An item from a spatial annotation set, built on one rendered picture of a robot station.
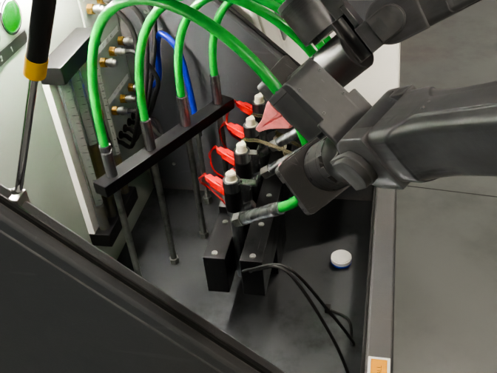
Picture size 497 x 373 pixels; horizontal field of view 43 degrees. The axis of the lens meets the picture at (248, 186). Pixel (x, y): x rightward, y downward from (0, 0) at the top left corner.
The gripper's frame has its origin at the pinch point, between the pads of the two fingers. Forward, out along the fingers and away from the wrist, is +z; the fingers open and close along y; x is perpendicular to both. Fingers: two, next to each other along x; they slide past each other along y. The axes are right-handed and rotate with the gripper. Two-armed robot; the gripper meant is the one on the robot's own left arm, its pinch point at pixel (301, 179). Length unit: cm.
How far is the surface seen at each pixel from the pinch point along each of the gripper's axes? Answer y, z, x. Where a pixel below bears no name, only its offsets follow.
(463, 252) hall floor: -87, 136, 68
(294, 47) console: -39, 56, -21
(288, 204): 2.5, 2.3, 1.7
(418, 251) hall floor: -76, 142, 58
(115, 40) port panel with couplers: -2, 41, -40
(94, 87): 11.2, 16.7, -27.8
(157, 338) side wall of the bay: 25.7, -3.6, 4.1
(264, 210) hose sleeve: 4.4, 6.5, 0.7
